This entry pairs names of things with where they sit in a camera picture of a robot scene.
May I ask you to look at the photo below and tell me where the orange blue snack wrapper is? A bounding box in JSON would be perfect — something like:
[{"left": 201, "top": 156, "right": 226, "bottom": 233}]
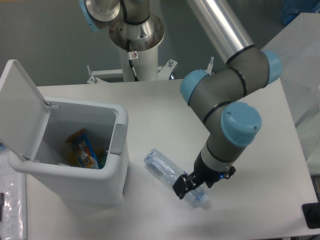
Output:
[{"left": 66, "top": 128, "right": 101, "bottom": 170}]

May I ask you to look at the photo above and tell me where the white plastic trash can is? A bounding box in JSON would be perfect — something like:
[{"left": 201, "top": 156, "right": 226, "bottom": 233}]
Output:
[{"left": 0, "top": 59, "right": 129, "bottom": 206}]

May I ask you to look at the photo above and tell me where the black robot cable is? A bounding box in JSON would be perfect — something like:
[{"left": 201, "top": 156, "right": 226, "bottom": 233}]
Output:
[{"left": 126, "top": 39, "right": 140, "bottom": 82}]

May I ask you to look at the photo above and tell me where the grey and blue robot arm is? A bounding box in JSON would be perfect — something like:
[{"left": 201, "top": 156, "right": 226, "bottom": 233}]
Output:
[{"left": 79, "top": 0, "right": 282, "bottom": 199}]

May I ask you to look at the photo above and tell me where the green wrapper in bin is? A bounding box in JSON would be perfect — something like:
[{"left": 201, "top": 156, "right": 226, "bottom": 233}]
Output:
[{"left": 99, "top": 149, "right": 109, "bottom": 168}]

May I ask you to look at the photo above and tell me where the black device at edge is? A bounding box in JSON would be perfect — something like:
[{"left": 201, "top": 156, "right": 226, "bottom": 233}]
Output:
[{"left": 302, "top": 202, "right": 320, "bottom": 229}]

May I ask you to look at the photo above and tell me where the clear plastic water bottle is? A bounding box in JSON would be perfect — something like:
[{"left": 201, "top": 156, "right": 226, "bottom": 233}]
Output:
[{"left": 143, "top": 148, "right": 211, "bottom": 209}]

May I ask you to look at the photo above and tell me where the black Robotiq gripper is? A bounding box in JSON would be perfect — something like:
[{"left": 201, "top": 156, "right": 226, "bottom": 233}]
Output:
[{"left": 172, "top": 152, "right": 236, "bottom": 200}]

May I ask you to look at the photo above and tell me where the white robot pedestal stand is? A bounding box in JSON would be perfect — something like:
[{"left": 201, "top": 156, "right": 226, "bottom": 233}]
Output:
[{"left": 87, "top": 44, "right": 178, "bottom": 84}]

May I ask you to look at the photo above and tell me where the translucent plastic storage box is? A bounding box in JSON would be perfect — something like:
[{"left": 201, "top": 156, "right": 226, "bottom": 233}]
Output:
[{"left": 263, "top": 13, "right": 320, "bottom": 162}]

